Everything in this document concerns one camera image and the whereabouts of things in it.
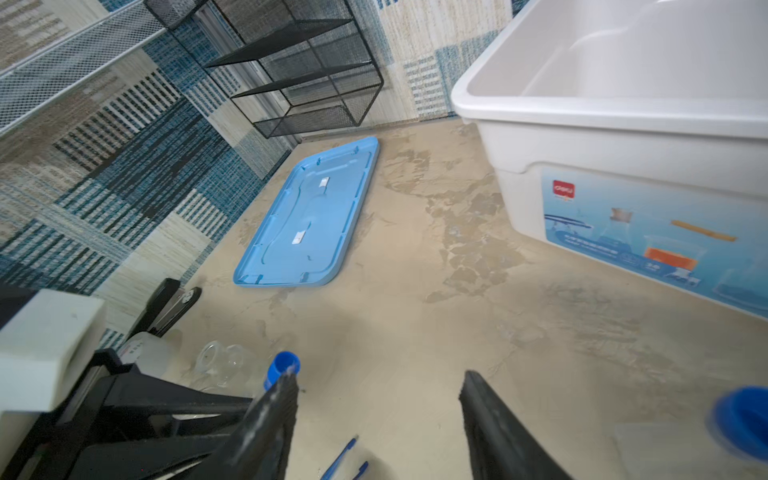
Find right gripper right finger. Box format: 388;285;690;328
459;370;571;480

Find white plastic storage bin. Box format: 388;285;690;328
451;1;767;317

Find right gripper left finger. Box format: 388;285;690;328
179;372;299;479

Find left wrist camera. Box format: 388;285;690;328
1;289;106;412

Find blue plastic bin lid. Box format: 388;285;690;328
233;137;380;288

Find black wire shelf rack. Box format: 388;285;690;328
142;1;384;139

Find blue plastic tweezers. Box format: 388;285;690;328
320;436;370;480

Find black stapler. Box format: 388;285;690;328
127;278;203;339

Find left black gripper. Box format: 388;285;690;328
0;284;265;480

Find blue-capped test tube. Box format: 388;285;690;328
263;351;301;391
706;386;767;466

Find white wire mesh basket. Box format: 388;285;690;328
1;1;166;133

